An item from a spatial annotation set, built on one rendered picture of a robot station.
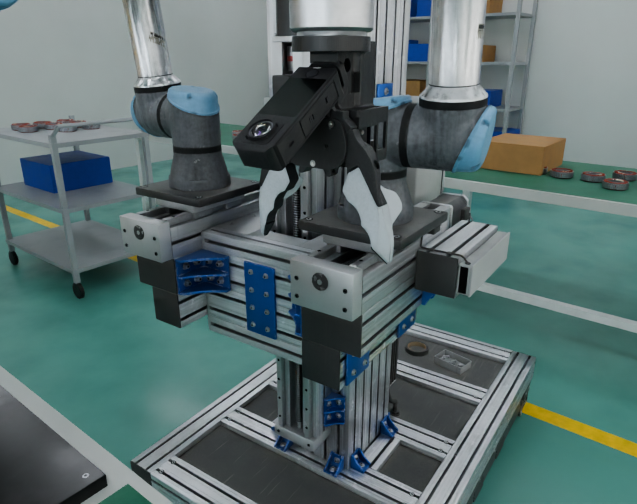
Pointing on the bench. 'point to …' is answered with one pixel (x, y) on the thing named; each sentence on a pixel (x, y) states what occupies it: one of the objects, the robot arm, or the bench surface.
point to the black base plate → (29, 456)
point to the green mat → (126, 497)
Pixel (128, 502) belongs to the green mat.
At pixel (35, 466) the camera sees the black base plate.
